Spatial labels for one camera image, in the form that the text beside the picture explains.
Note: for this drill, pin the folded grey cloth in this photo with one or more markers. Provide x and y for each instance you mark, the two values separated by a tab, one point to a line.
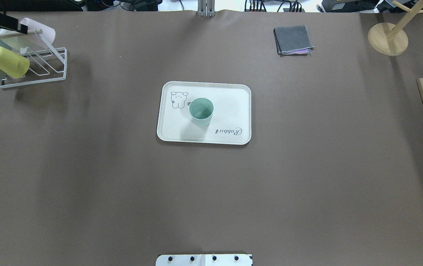
292	40

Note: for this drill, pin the cream rabbit tray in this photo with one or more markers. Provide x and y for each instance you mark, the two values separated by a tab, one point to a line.
230	122

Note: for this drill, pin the pale mint cup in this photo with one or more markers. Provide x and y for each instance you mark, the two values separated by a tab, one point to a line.
15	43

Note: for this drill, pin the green cup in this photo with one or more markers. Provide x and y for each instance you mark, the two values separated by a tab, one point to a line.
201	111

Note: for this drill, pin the yellow cup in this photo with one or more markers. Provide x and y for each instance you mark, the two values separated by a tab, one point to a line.
13	64

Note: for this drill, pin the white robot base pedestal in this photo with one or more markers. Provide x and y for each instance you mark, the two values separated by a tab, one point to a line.
205	260

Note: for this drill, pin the white wire cup rack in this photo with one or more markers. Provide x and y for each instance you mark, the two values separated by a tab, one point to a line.
47	65

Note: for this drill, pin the wooden mug tree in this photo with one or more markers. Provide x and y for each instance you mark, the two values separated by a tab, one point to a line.
406	35

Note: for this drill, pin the aluminium frame post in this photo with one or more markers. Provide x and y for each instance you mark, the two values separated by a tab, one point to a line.
206	8

